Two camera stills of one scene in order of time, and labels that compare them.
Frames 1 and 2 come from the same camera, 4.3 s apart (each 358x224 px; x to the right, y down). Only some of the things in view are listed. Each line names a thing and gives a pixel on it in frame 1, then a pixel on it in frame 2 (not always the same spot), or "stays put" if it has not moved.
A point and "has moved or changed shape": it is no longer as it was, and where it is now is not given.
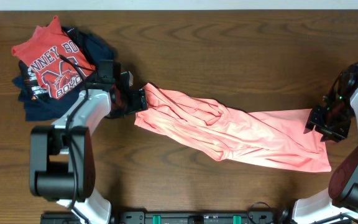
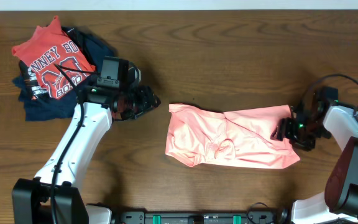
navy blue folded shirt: [92, 49] stays put
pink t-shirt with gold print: [274, 138] has moved or changed shape
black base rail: [178, 216] stays put
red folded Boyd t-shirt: [58, 62] stays put
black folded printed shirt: [34, 89] stays put
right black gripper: [314, 118] to [284, 129]
